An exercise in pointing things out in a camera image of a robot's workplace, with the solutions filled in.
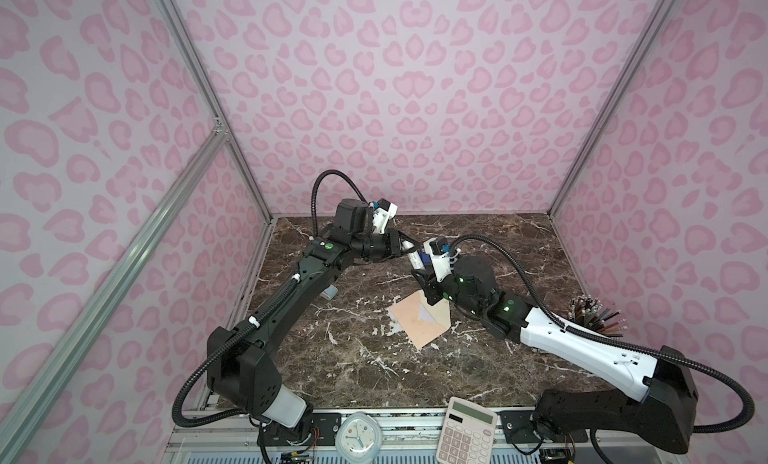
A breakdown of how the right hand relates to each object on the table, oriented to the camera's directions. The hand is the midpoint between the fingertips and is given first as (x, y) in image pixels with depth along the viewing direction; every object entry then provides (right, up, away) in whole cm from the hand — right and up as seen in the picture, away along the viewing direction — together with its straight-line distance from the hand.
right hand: (417, 267), depth 73 cm
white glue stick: (-1, +3, -1) cm, 3 cm away
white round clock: (-14, -39, -4) cm, 42 cm away
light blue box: (-26, -10, +22) cm, 36 cm away
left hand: (+1, +6, -2) cm, 6 cm away
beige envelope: (+1, -18, +18) cm, 26 cm away
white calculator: (+12, -39, -2) cm, 41 cm away
